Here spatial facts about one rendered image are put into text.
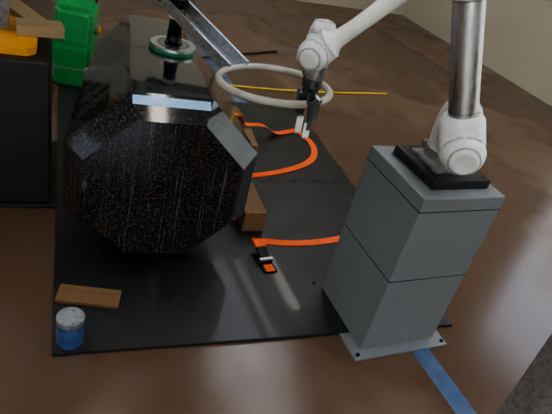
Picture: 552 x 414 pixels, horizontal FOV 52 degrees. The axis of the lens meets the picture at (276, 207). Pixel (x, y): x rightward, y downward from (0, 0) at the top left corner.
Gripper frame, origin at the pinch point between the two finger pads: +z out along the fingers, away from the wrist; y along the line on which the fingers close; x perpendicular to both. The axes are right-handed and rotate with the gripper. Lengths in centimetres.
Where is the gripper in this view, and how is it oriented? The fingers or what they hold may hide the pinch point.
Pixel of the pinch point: (302, 127)
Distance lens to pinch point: 222.1
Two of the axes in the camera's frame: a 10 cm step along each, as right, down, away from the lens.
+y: -5.4, -5.0, 6.8
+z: -1.7, 8.6, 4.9
